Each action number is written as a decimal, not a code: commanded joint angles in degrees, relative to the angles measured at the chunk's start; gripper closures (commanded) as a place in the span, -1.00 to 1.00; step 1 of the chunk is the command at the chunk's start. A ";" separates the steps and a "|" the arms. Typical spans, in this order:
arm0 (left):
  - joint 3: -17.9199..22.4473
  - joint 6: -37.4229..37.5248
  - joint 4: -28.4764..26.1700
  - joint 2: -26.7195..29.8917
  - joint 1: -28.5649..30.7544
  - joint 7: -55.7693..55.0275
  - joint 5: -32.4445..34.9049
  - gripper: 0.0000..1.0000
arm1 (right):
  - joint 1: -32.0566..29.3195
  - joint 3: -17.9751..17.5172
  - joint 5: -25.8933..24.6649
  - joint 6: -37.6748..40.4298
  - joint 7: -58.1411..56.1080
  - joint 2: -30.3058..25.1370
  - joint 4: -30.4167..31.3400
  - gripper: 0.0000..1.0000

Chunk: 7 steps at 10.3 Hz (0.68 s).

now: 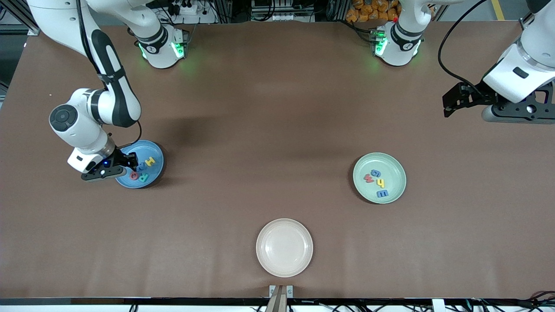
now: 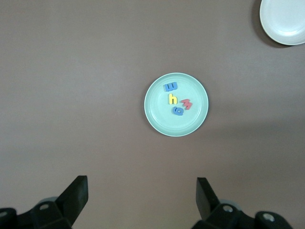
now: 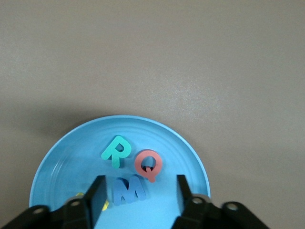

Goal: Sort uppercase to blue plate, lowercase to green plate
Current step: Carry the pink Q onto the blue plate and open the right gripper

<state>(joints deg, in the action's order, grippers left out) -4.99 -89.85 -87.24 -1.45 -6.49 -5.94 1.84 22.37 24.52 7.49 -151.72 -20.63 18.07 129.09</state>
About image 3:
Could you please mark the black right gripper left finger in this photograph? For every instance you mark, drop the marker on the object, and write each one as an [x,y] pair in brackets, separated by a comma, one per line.
[78,212]

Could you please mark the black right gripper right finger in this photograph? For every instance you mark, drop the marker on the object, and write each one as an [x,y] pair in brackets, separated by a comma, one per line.
[197,212]

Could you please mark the yellow uppercase H letter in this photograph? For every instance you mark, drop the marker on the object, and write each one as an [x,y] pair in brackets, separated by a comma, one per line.
[105,206]

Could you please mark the blue uppercase M letter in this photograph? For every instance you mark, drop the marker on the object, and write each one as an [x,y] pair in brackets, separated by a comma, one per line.
[128,193]

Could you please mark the teal uppercase R letter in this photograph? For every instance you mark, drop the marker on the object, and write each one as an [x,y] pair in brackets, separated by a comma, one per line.
[115,155]

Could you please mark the red uppercase Q letter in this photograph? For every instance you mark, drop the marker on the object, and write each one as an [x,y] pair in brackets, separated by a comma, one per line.
[138,162]

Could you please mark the blue plate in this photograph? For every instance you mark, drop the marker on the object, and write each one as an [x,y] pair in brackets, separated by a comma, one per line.
[71,167]

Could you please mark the brown table cover sheet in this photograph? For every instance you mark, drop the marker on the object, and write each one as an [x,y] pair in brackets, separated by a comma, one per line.
[166,59]

